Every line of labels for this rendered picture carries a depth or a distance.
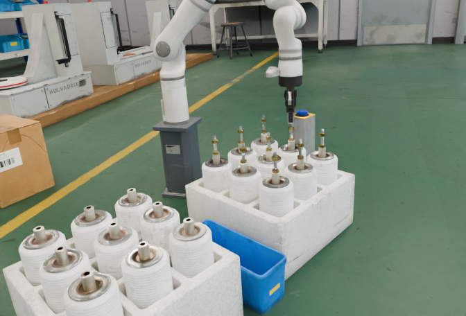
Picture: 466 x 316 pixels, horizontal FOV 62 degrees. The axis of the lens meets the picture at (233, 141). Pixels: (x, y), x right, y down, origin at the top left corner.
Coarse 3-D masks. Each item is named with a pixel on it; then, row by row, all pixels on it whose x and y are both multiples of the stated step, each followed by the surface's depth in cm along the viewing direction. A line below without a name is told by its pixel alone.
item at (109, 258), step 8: (136, 232) 89; (96, 240) 86; (128, 240) 86; (136, 240) 87; (96, 248) 85; (104, 248) 84; (112, 248) 84; (120, 248) 84; (128, 248) 85; (96, 256) 86; (104, 256) 84; (112, 256) 84; (120, 256) 84; (104, 264) 85; (112, 264) 84; (120, 264) 85; (104, 272) 86; (112, 272) 85; (120, 272) 85
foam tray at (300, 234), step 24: (192, 192) 124; (336, 192) 119; (192, 216) 128; (216, 216) 119; (240, 216) 111; (264, 216) 105; (288, 216) 104; (312, 216) 111; (336, 216) 122; (264, 240) 107; (288, 240) 104; (312, 240) 114; (288, 264) 107
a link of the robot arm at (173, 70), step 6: (180, 48) 142; (180, 54) 145; (174, 60) 146; (180, 60) 146; (162, 66) 147; (168, 66) 146; (174, 66) 145; (180, 66) 145; (162, 72) 143; (168, 72) 142; (174, 72) 142; (180, 72) 144; (162, 78) 144; (168, 78) 142; (174, 78) 142; (180, 78) 144
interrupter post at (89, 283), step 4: (84, 272) 71; (88, 272) 71; (92, 272) 71; (80, 276) 70; (84, 276) 70; (88, 276) 70; (92, 276) 71; (84, 280) 70; (88, 280) 70; (92, 280) 71; (84, 284) 70; (88, 284) 70; (92, 284) 71; (84, 288) 71; (88, 288) 71; (92, 288) 71
